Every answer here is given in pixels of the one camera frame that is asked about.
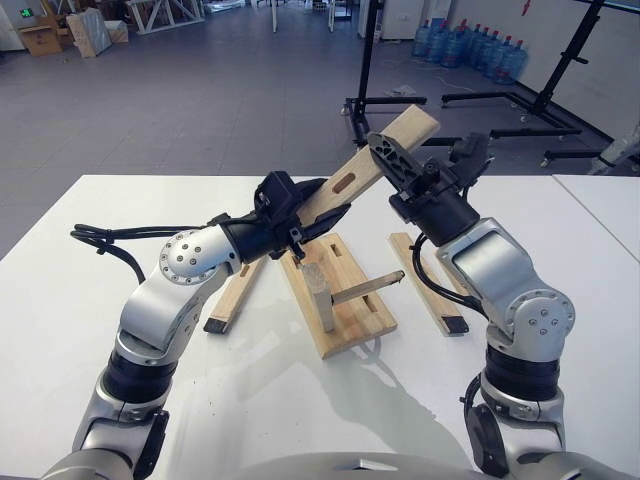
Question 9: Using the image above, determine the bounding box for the wooden cross bar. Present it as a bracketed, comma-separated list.
[329, 269, 406, 306]

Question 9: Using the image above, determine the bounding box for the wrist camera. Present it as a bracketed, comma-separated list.
[446, 131, 495, 182]
[253, 170, 302, 222]

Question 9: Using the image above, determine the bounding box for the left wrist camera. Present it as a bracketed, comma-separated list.
[253, 170, 302, 222]

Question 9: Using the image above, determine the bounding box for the blue water bottle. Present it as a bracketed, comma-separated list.
[411, 19, 435, 59]
[467, 23, 489, 70]
[495, 34, 530, 86]
[480, 28, 507, 79]
[440, 22, 469, 69]
[424, 18, 450, 64]

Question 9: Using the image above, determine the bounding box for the black metal stand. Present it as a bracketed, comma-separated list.
[341, 0, 431, 149]
[439, 0, 617, 167]

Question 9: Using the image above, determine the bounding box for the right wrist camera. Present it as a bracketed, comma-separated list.
[446, 131, 495, 182]

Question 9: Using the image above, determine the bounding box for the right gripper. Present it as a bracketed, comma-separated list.
[366, 130, 482, 248]

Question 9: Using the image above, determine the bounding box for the wooden seat board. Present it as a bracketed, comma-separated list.
[277, 233, 400, 362]

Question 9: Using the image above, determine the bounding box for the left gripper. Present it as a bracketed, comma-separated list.
[218, 178, 352, 265]

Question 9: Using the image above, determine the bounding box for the black cable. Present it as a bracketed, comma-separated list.
[408, 233, 496, 322]
[69, 222, 202, 282]

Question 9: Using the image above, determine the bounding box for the robot body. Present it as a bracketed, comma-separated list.
[219, 449, 484, 480]

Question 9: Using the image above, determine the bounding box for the wooden leg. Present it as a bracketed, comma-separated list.
[299, 263, 335, 335]
[294, 104, 442, 227]
[388, 232, 469, 338]
[202, 257, 267, 336]

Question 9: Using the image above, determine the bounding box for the cardboard box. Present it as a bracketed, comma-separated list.
[64, 11, 114, 59]
[18, 23, 64, 57]

